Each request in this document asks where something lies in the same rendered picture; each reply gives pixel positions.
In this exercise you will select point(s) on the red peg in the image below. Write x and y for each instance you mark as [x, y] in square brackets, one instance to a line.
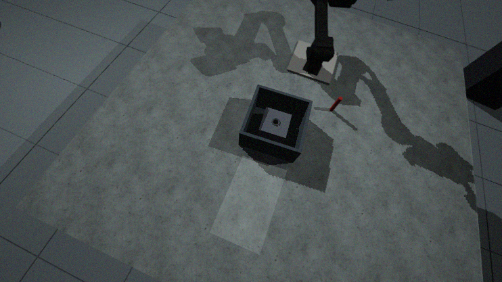
[336, 104]

